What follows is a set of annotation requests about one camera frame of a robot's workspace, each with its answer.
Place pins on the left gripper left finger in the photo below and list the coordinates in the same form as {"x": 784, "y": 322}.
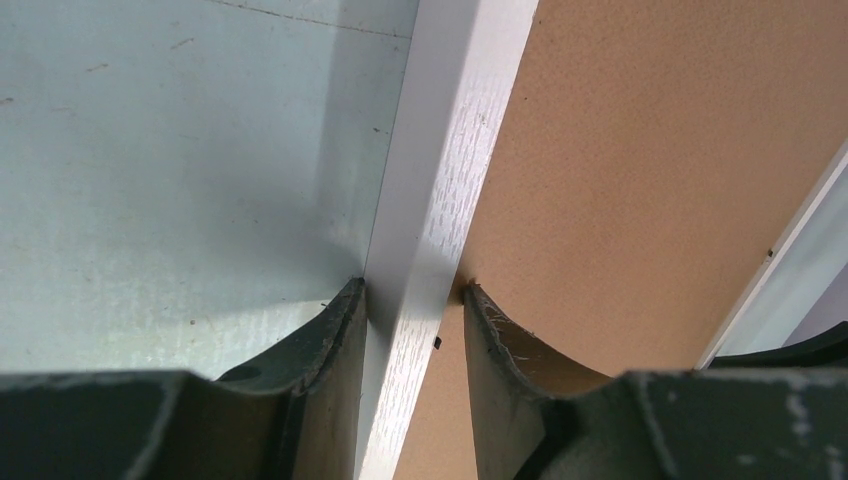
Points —
{"x": 291, "y": 412}

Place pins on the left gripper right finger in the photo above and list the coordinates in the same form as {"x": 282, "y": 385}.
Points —
{"x": 538, "y": 414}

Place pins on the brown backing board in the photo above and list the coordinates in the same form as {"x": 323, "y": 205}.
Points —
{"x": 670, "y": 182}

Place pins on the white picture frame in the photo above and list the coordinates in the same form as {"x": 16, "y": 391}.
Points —
{"x": 463, "y": 63}

